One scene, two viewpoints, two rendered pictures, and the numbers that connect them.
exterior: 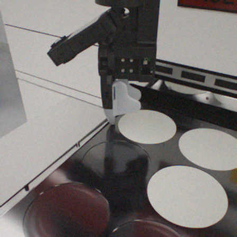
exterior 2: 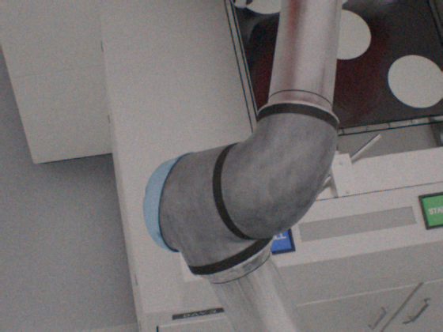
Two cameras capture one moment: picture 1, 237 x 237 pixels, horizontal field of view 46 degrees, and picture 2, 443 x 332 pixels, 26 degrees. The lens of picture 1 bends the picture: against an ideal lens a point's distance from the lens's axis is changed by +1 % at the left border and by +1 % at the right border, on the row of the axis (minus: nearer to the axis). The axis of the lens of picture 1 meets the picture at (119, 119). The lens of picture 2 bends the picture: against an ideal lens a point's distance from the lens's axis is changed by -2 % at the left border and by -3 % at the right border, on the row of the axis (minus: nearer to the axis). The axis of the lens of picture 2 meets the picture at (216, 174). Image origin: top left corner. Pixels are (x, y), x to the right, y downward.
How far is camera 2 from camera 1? 1.35 m
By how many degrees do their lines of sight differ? 43
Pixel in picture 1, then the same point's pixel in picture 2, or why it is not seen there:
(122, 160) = not seen: hidden behind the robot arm
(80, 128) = (168, 20)
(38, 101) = (33, 9)
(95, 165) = (270, 53)
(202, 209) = (357, 38)
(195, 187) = (342, 25)
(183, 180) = not seen: hidden behind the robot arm
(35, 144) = (152, 66)
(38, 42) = not seen: outside the picture
